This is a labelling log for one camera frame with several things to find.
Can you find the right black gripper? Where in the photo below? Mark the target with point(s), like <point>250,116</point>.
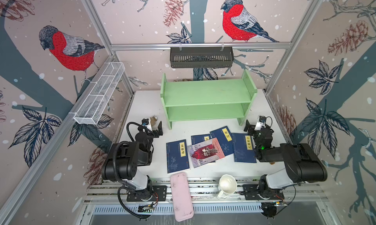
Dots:
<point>248,126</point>

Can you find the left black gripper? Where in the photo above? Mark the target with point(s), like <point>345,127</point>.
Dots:
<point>159,132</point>

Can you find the blue book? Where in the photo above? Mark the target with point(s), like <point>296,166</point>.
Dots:
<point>177,157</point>
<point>224,137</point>
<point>243,148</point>
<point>200,138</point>

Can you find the red pink Hamlet book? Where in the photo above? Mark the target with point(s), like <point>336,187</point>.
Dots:
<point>205,152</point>

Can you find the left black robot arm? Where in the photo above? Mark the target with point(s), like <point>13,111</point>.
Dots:
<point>124,158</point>

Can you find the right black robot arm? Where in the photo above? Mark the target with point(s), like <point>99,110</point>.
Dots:
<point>302,165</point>

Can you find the glass spice jar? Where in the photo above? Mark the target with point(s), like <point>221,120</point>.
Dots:
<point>153,120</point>

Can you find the green wooden two-tier shelf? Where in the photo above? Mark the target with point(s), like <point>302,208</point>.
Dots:
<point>208,99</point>

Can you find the white ceramic mug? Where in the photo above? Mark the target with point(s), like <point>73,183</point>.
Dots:
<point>227,186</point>

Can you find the dark grey hanging basket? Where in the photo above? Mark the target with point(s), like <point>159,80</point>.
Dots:
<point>201,57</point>

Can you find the pink pencil case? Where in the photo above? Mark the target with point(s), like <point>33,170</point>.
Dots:
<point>181,197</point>

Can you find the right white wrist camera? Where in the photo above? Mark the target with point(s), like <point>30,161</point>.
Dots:
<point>260,122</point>

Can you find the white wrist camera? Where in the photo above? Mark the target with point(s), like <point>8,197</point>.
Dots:
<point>146,122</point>
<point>260,122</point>

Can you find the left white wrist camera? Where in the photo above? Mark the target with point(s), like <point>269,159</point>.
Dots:
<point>146,122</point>

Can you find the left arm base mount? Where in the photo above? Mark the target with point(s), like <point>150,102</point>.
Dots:
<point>150,194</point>

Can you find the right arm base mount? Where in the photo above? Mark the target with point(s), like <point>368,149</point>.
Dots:
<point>253,192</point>

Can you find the white wire mesh basket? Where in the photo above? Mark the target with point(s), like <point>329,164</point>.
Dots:
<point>95,103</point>

